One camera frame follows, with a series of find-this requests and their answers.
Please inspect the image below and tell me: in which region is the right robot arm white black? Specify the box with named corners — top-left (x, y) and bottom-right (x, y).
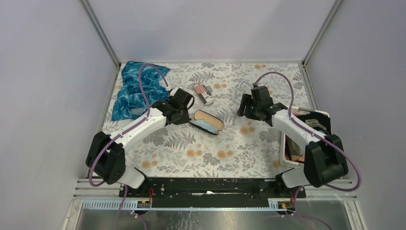
top-left (237, 86), bottom-right (349, 197)

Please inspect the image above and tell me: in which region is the flag pattern glasses case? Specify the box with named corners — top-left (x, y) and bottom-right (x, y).
top-left (193, 82), bottom-right (214, 105)

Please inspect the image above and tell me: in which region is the large light blue cloth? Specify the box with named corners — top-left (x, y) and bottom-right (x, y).
top-left (190, 120), bottom-right (218, 134)

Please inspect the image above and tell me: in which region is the black glasses case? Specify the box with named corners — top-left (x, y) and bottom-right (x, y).
top-left (189, 110), bottom-right (224, 135)

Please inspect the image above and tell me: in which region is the white storage bin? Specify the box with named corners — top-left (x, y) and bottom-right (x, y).
top-left (280, 106), bottom-right (331, 168)

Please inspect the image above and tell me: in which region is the blue patterned fabric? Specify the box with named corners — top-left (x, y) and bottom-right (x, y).
top-left (112, 61), bottom-right (170, 121)

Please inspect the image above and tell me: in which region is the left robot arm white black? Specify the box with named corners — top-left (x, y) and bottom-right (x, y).
top-left (85, 88), bottom-right (195, 197)

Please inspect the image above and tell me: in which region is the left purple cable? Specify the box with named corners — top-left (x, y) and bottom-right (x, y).
top-left (88, 63), bottom-right (169, 230)

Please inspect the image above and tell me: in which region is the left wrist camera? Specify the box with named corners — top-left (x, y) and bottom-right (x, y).
top-left (169, 87), bottom-right (182, 96)

